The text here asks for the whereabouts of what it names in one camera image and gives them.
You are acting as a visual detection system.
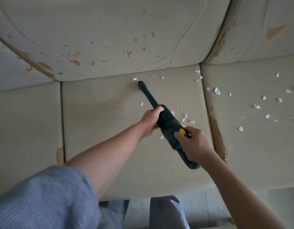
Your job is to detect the person's left forearm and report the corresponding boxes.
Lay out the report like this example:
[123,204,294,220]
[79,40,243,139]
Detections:
[63,121,144,201]

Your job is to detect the scattered white paper scraps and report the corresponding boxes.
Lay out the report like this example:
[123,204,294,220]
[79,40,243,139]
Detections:
[132,69,294,140]

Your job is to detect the grey trousers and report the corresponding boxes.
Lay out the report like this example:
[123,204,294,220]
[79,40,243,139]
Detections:
[98,195,191,229]

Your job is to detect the beige sofa seat cushion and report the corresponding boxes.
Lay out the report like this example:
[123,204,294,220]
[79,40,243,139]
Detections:
[61,64,228,202]
[200,53,294,190]
[0,81,65,199]

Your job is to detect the dark green handheld vacuum cleaner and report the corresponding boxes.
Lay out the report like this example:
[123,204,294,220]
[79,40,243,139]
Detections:
[138,80,201,170]

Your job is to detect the beige sofa back cushion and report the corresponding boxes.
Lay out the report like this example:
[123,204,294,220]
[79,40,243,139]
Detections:
[0,36,56,93]
[203,0,294,65]
[0,0,234,82]

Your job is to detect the person's left hand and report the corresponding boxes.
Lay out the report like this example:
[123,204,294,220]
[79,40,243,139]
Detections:
[137,105,165,139]

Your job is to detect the blue striped shirt sleeve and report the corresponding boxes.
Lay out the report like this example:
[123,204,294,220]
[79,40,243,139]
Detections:
[0,165,102,229]

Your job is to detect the person's right hand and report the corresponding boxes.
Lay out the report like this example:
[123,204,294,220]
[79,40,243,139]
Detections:
[174,126,216,165]

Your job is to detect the person's right forearm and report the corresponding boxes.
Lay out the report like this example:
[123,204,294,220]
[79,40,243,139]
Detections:
[200,151,288,229]

